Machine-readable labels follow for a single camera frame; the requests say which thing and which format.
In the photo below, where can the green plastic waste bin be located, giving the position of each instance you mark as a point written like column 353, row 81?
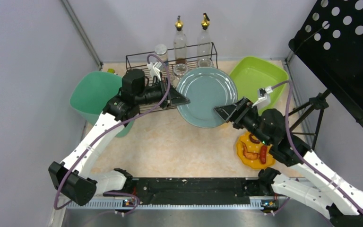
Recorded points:
column 93, row 92

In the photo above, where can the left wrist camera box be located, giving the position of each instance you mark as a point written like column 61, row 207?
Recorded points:
column 155, row 71

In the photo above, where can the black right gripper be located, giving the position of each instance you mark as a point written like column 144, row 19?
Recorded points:
column 240, row 111

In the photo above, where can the silver lid labelled jar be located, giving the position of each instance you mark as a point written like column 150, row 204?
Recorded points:
column 162, row 52

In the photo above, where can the clear glass jar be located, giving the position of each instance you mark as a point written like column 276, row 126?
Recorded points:
column 180, row 69
column 205, row 63

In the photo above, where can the oil bottle brown liquid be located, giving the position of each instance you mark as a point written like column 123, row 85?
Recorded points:
column 204, row 40

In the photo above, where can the red sausage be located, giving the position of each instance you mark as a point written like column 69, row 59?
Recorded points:
column 263, row 154

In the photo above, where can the orange fried chicken piece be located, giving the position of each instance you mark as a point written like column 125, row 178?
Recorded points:
column 247, row 154

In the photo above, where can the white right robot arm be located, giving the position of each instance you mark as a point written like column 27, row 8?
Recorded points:
column 329, row 194

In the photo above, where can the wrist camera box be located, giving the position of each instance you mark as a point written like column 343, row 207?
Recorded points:
column 155, row 71
column 263, row 97

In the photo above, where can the black perforated metal panel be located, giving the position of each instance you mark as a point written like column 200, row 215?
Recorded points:
column 330, row 44

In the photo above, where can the lime green plastic basin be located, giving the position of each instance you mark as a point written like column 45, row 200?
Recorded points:
column 253, row 73

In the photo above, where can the yellow polka dot plate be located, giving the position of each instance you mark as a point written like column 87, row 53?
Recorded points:
column 253, row 144

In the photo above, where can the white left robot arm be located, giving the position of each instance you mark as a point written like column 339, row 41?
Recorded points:
column 72, row 176

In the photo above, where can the grey blue round plate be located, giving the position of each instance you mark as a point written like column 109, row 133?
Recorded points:
column 206, row 88

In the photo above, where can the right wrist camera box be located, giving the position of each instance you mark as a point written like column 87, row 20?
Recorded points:
column 263, row 97

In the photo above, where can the aluminium frame post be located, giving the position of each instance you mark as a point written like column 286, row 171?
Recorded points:
column 81, row 32

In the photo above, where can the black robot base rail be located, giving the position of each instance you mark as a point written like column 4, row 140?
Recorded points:
column 199, row 191

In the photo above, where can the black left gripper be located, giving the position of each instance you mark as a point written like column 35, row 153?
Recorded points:
column 168, row 96

